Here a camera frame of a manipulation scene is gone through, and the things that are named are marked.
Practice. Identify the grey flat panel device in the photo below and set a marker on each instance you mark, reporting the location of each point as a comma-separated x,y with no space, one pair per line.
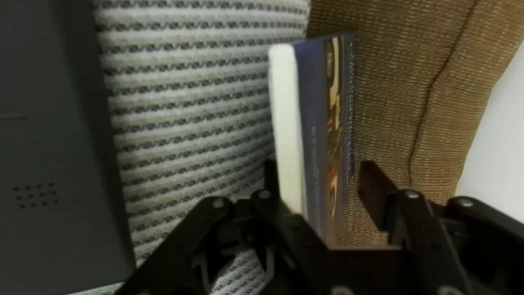
53,143

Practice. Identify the blue paperback book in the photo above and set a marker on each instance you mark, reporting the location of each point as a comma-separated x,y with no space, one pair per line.
315,135

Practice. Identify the brown woven pillow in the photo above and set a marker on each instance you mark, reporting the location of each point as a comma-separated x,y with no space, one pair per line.
409,82

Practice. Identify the grey white striped pillow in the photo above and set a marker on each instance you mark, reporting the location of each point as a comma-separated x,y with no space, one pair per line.
188,102

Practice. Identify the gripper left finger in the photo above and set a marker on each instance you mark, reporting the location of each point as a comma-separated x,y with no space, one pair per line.
192,241

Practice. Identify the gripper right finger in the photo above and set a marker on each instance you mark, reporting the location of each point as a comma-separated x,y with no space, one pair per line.
425,237

